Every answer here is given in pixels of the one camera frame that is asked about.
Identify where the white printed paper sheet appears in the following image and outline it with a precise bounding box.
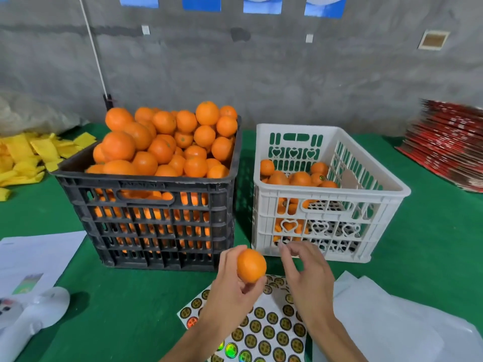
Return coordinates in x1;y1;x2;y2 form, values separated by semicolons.
0;230;88;299

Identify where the heap of labelled oranges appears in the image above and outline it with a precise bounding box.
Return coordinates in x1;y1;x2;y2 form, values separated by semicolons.
260;159;341;234

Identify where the beige woven sack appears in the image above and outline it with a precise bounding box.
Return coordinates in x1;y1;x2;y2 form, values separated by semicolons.
0;94;88;138

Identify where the pile of oranges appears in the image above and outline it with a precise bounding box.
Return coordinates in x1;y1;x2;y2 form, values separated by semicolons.
85;101;238;253

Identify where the white backing sheet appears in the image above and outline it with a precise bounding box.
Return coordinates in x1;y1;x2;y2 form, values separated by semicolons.
313;271;446;362
408;298;483;362

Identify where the pile of yellow bags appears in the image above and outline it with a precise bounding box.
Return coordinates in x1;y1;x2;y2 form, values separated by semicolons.
0;132;98;202

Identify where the white pole with black base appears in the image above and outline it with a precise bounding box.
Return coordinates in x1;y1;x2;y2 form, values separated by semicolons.
77;0;114;111

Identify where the beige wall plate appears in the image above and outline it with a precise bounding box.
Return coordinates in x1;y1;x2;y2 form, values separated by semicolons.
419;30;451;51

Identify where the white handheld controller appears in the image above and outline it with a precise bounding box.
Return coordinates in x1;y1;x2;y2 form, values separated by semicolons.
0;286;71;362

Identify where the person's left hand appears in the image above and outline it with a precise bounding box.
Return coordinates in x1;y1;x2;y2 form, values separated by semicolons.
200;246;267;344

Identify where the stack of red cardboard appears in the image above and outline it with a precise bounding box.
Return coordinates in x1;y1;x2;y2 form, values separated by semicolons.
394;99;483;193

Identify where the green felt table cover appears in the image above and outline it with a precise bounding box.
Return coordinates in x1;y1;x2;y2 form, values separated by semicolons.
0;128;483;362

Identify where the person's right hand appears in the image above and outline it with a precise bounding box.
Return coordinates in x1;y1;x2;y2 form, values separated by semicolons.
279;239;337;332

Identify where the black plastic crate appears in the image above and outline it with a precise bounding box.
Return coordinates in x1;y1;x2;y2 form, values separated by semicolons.
54;120;243;272

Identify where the holographic sticker sheet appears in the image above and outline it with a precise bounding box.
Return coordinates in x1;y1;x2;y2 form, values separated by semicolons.
177;274;308;362

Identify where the white plastic crate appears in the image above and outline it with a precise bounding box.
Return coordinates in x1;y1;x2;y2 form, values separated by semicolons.
251;123;412;264

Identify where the person's right forearm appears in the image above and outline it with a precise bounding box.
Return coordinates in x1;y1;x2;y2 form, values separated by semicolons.
305;316;368;362

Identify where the single orange fruit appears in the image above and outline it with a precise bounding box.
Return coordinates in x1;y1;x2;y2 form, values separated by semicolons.
237;248;267;284

